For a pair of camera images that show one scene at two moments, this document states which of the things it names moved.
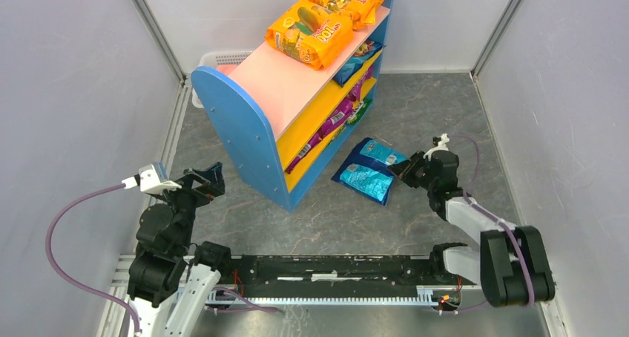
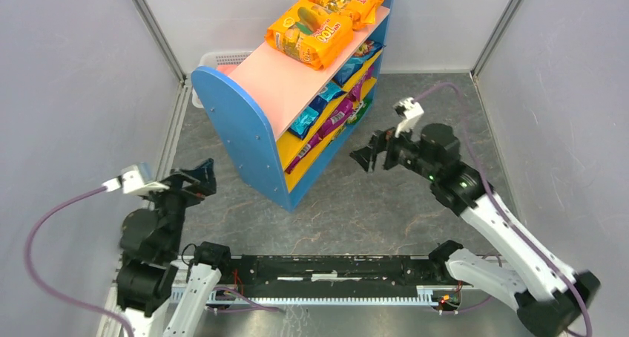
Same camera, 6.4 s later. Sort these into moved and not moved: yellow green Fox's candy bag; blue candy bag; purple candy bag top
Moved: blue candy bag
Not moved: purple candy bag top; yellow green Fox's candy bag
